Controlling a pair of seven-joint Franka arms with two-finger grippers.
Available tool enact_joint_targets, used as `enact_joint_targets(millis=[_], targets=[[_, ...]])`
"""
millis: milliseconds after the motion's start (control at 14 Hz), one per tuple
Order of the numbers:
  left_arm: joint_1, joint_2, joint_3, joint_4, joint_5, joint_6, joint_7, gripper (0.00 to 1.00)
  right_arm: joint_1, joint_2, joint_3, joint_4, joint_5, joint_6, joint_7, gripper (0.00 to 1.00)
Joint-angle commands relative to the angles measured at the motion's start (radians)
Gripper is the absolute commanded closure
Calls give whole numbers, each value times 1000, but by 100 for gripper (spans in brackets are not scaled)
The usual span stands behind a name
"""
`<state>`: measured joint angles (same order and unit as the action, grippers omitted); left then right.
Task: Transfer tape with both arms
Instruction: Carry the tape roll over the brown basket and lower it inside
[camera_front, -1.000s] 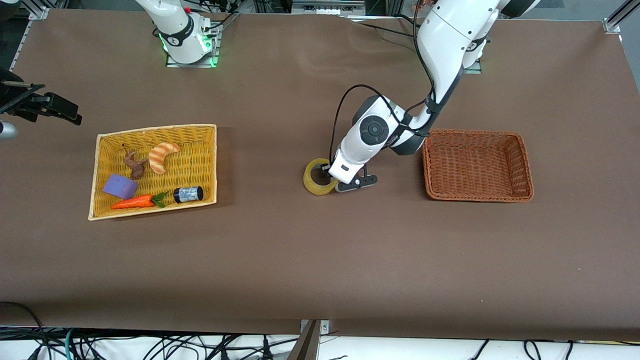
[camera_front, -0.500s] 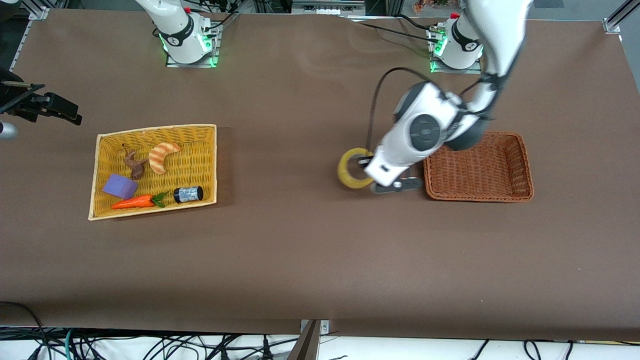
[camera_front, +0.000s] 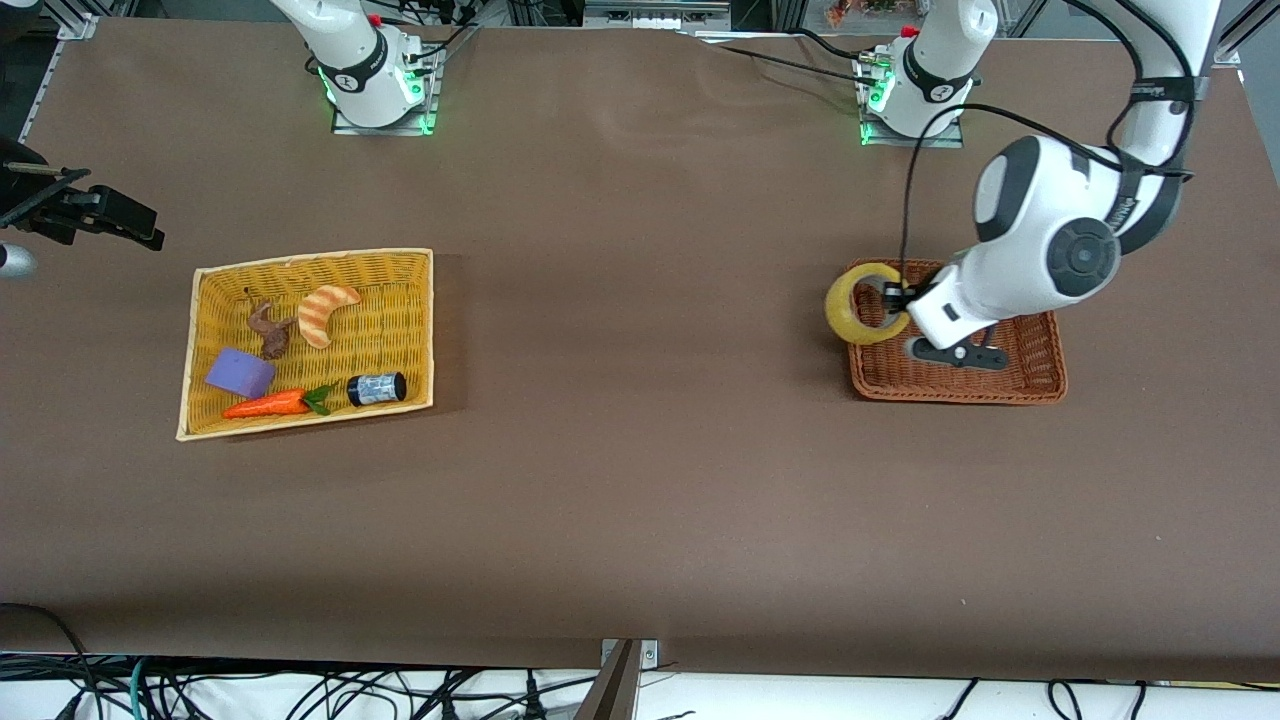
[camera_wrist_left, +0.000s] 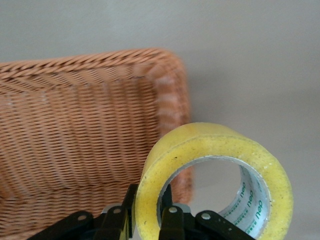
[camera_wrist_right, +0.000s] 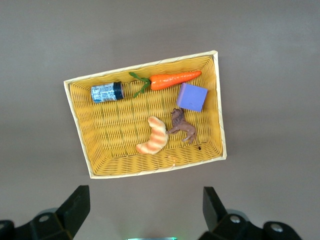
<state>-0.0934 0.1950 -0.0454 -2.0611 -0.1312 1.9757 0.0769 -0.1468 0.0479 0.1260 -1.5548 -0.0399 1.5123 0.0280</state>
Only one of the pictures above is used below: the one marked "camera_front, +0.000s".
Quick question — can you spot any purple block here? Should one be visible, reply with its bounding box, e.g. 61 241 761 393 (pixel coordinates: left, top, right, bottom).
205 347 278 400

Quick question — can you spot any grey metal strut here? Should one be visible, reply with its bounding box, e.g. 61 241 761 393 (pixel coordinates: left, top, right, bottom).
574 640 643 720

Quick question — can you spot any aluminium frame profile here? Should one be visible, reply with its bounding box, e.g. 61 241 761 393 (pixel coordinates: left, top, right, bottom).
57 0 102 42

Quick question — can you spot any thick black floor cable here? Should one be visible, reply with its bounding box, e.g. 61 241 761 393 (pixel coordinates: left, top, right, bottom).
0 602 101 720

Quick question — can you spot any orange toy carrot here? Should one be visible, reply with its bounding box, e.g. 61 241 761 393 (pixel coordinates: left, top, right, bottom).
221 383 342 420

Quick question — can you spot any brown wicker basket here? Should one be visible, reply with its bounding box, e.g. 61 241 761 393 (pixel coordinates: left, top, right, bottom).
843 258 1069 406

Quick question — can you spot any aluminium table side rail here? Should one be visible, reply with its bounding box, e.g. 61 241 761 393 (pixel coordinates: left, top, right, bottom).
18 38 64 141

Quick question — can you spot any black base cable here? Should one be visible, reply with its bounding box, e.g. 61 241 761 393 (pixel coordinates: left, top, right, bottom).
395 20 483 77

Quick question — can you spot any brown table cover sheet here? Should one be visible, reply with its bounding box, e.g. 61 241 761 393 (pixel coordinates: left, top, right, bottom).
0 18 1280 683

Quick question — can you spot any long black table cable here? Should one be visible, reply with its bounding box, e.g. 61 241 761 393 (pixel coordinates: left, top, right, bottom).
712 43 869 84

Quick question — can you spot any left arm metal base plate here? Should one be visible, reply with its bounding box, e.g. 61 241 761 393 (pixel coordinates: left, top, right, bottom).
856 55 967 150

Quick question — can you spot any striped toy croissant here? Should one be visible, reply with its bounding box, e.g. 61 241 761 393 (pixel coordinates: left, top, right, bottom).
297 284 363 351

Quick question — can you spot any short black table cable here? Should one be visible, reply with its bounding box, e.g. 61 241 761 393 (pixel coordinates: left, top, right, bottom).
790 27 883 64

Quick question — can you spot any grey metal box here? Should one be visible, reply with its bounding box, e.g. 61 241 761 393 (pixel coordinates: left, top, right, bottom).
583 0 733 32

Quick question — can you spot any yellow clear tape roll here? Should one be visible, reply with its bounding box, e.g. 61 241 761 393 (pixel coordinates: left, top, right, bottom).
824 261 914 347

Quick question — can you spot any colourful background object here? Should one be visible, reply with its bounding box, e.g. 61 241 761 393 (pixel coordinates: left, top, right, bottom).
824 0 907 24

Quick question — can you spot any yellow wicker basket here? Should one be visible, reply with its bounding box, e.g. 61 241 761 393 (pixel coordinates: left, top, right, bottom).
176 248 436 442

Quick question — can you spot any brown toy figure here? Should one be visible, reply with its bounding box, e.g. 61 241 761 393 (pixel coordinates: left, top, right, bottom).
246 299 299 361

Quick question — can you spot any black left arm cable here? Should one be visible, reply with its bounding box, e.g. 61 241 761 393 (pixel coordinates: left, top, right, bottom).
899 0 1197 297

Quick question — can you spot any silver metal corner bracket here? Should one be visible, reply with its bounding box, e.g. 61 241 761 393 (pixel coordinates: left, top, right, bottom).
600 638 660 670

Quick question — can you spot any black battery with label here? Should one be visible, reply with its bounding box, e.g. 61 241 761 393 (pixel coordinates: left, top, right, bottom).
346 371 409 408

